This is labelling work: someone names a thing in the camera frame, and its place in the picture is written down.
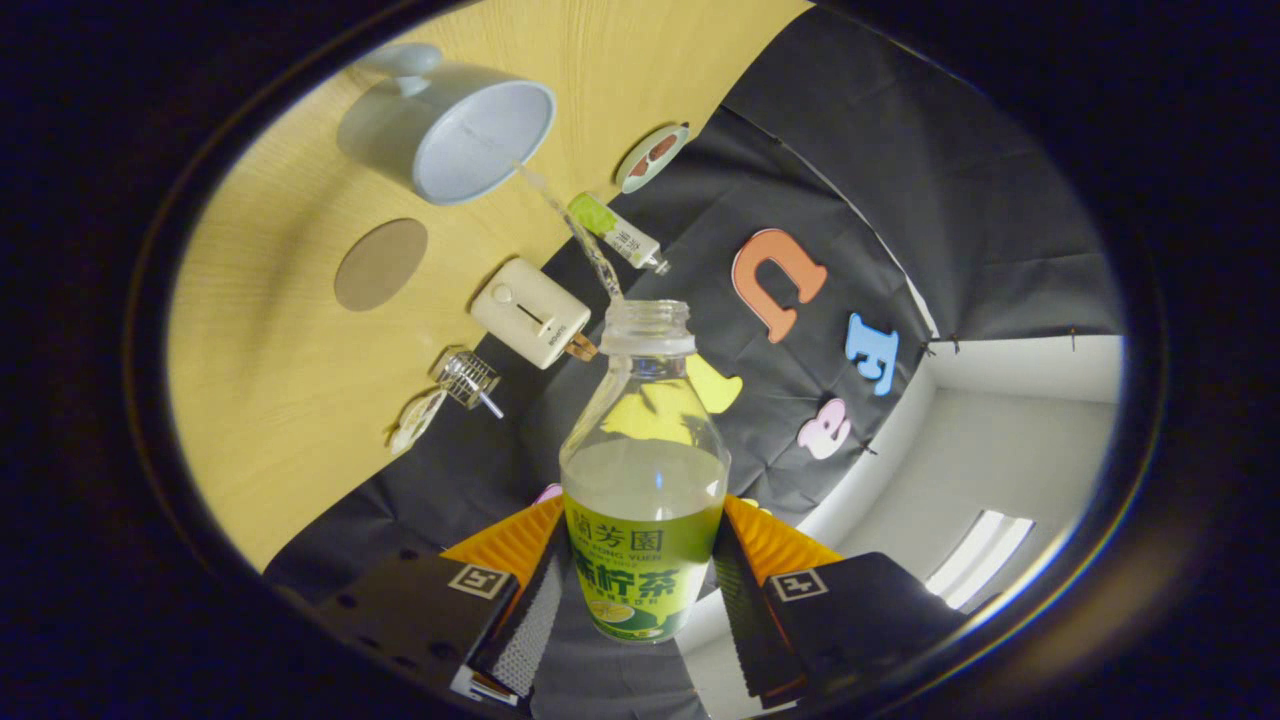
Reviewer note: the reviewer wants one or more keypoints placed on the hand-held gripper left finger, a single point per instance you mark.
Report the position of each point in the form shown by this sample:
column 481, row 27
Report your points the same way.
column 530, row 630

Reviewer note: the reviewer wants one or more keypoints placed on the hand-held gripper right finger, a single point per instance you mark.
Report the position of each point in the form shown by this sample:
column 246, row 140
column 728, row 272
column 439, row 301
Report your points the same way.
column 745, row 620

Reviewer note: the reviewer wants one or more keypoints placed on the green label juice bottle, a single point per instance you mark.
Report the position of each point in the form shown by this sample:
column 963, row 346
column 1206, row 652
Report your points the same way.
column 645, row 570

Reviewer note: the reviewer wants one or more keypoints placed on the round brown coaster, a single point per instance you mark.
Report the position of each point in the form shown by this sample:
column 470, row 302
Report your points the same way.
column 380, row 265

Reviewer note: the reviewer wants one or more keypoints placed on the pale blue cup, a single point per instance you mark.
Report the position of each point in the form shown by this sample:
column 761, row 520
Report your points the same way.
column 470, row 140

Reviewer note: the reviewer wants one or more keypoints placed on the small green drink bottle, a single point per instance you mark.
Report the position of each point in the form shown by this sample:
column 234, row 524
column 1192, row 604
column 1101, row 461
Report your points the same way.
column 615, row 232

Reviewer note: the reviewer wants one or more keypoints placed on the pale straw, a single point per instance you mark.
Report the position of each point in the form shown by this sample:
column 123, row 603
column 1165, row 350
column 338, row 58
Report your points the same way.
column 492, row 405

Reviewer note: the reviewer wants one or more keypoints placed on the white divided tray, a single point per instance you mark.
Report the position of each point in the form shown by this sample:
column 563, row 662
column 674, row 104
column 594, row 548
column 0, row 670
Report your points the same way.
column 418, row 422

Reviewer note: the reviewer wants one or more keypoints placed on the ceiling light panel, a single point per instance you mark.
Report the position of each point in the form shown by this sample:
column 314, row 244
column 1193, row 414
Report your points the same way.
column 980, row 560

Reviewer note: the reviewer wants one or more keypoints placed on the metal mesh holder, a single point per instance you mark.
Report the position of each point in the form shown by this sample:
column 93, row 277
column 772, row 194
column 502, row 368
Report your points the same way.
column 465, row 375

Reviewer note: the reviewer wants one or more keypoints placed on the brown toast slice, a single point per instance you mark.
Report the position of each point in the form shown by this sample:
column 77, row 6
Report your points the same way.
column 582, row 348

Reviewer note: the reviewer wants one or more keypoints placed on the white toaster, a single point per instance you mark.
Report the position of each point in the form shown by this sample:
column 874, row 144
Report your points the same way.
column 525, row 310

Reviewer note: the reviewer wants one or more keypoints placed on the wooden table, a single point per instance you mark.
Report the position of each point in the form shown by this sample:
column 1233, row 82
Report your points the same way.
column 280, row 420

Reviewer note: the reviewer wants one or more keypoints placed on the pale green plate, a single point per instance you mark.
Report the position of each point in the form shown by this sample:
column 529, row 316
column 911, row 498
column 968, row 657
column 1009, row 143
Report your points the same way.
column 628, row 180

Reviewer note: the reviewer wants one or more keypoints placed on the brown food piece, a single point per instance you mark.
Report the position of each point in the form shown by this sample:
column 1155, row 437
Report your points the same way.
column 642, row 163
column 664, row 146

